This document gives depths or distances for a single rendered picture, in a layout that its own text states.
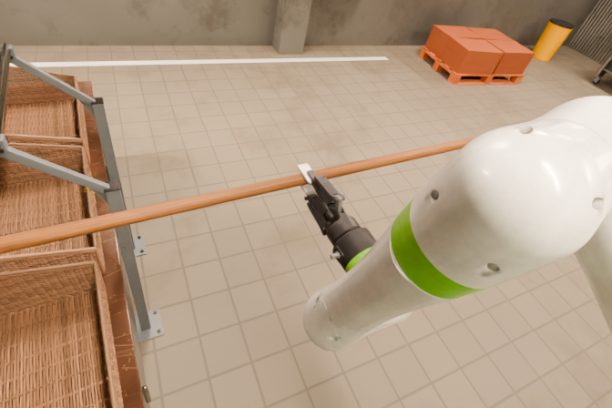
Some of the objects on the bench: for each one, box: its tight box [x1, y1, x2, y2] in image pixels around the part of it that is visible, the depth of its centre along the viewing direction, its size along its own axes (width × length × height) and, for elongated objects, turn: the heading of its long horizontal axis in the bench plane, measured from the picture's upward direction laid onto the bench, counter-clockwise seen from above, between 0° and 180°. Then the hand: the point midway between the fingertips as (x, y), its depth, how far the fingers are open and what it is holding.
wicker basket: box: [0, 260, 124, 408], centre depth 89 cm, size 49×56×28 cm
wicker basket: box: [0, 142, 106, 291], centre depth 124 cm, size 49×56×28 cm
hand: (306, 178), depth 92 cm, fingers closed on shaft, 3 cm apart
